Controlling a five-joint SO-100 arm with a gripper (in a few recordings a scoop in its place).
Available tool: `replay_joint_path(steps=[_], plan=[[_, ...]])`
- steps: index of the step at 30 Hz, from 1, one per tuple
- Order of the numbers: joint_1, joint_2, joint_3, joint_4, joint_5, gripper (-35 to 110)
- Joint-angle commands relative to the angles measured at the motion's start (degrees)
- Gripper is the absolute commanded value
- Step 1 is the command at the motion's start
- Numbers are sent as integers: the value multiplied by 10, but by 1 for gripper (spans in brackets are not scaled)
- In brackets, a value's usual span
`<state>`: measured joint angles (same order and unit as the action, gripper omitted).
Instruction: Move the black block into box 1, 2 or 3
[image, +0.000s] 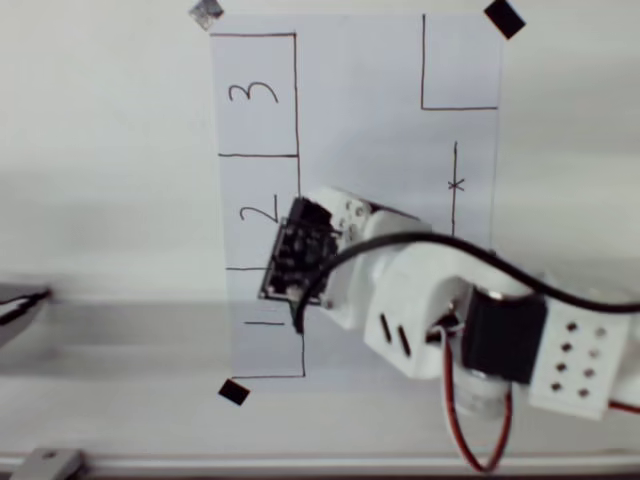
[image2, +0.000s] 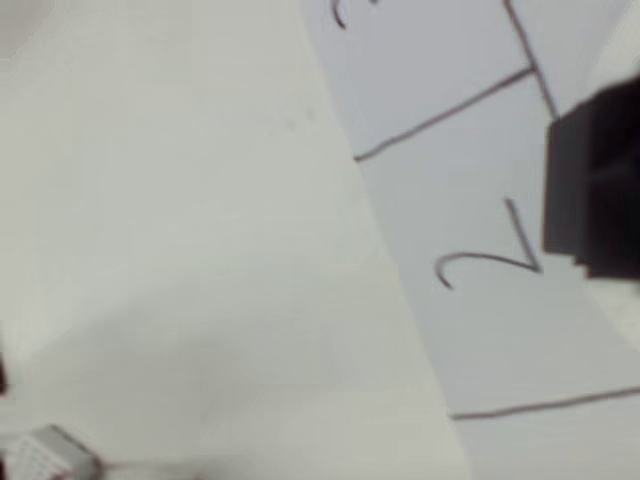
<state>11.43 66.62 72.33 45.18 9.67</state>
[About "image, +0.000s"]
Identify white paper sheet drawn boxes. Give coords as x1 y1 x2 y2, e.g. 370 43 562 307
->
208 13 503 396

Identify grey table clamp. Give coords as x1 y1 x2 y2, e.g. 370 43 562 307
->
13 447 92 480

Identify black tape piece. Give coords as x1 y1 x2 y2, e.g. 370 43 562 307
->
483 0 527 40
217 378 251 407

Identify silver grey tape piece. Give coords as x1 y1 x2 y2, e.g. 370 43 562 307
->
189 0 225 32

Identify black camera cable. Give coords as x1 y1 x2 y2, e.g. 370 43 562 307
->
289 232 640 335

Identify red white servo wire loop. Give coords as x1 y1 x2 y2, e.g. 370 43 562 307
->
433 324 516 474

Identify short red servo wire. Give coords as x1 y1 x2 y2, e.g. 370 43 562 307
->
606 398 640 418

